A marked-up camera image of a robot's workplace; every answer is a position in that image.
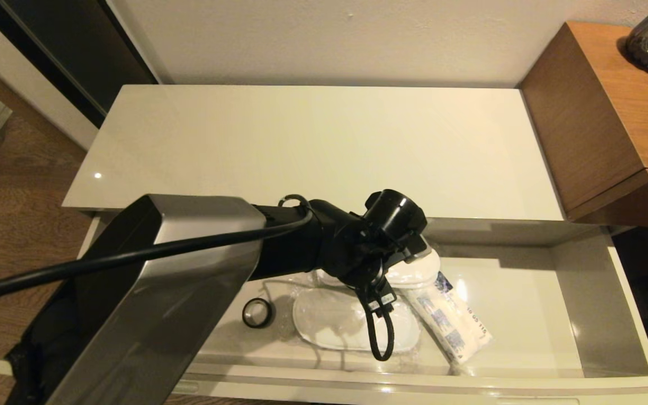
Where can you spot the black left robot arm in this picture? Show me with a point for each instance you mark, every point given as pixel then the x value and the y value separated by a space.
pixel 189 270

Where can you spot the white slippers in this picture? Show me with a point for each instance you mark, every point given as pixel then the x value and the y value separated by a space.
pixel 329 326
pixel 419 273

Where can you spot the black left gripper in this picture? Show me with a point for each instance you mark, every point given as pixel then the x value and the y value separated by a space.
pixel 366 264

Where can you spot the white blue printed tissue pack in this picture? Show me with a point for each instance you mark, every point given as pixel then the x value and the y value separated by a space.
pixel 450 326

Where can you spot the brown wooden side table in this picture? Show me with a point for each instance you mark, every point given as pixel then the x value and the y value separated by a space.
pixel 599 101

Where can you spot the dark sliding door panel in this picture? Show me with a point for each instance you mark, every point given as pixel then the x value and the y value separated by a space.
pixel 76 50

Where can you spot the white cabinet drawer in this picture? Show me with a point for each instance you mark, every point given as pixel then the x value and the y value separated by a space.
pixel 526 292

